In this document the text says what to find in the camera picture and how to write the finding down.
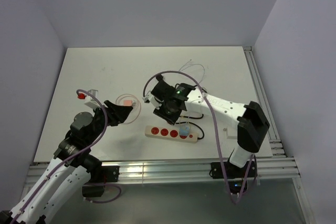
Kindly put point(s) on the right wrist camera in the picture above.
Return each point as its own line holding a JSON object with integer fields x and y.
{"x": 150, "y": 98}

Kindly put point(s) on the beige power strip red sockets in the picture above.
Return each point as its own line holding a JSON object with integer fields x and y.
{"x": 169, "y": 134}

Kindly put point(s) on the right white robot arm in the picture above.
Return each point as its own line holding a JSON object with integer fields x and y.
{"x": 248, "y": 120}

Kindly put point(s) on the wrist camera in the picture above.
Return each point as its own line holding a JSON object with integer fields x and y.
{"x": 88, "y": 100}
{"x": 150, "y": 98}

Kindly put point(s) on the aluminium mounting rail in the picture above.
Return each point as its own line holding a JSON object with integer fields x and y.
{"x": 193, "y": 170}

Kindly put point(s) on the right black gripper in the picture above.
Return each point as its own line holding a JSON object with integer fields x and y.
{"x": 171, "y": 119}

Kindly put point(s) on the pink charger plug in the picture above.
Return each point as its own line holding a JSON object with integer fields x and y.
{"x": 128, "y": 103}

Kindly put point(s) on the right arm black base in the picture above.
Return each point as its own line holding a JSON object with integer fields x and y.
{"x": 237, "y": 176}

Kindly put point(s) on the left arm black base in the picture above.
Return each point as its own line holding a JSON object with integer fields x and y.
{"x": 100, "y": 179}

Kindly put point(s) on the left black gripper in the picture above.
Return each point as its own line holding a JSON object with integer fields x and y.
{"x": 117, "y": 114}

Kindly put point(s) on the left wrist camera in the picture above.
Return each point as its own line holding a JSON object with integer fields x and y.
{"x": 88, "y": 100}

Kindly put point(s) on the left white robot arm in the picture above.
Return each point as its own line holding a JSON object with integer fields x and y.
{"x": 71, "y": 166}

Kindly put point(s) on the right side aluminium rail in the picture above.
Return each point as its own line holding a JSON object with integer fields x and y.
{"x": 274, "y": 138}

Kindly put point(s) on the white charger adapter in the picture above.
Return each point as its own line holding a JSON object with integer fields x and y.
{"x": 230, "y": 133}

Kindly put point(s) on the blue charger plug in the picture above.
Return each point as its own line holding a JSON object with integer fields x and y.
{"x": 184, "y": 130}

